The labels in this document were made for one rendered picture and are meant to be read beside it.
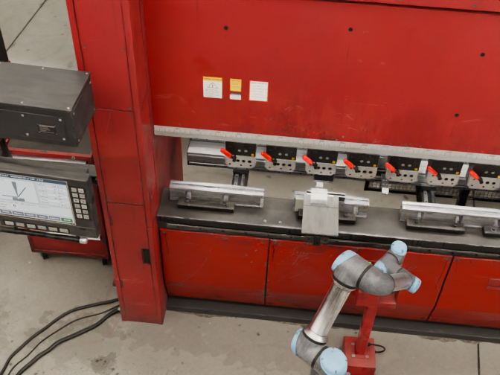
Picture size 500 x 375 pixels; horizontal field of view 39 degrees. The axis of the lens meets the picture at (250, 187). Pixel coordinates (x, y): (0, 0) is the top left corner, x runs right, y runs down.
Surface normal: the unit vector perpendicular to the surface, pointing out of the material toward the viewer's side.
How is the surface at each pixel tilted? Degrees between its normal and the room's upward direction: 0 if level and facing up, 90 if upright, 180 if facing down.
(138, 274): 90
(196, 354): 0
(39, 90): 1
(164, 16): 90
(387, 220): 0
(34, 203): 90
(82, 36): 90
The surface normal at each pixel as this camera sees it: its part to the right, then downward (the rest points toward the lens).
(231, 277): -0.10, 0.71
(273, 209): 0.03, -0.70
